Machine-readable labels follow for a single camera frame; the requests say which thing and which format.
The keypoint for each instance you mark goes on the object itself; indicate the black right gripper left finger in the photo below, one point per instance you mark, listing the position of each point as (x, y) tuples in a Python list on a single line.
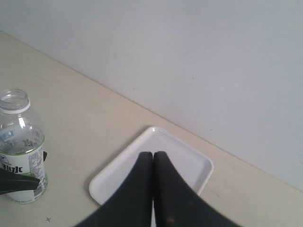
[(131, 203)]

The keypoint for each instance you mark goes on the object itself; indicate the white rectangular tray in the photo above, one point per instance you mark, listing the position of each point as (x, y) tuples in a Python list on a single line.
[(194, 167)]

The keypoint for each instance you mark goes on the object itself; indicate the clear plastic water bottle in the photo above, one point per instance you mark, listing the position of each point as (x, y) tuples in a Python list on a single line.
[(22, 143)]

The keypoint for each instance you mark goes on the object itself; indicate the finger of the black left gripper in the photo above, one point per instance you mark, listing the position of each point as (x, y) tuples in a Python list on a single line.
[(11, 182), (44, 155)]

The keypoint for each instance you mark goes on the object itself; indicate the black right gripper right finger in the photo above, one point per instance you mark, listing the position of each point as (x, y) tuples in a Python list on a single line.
[(176, 204)]

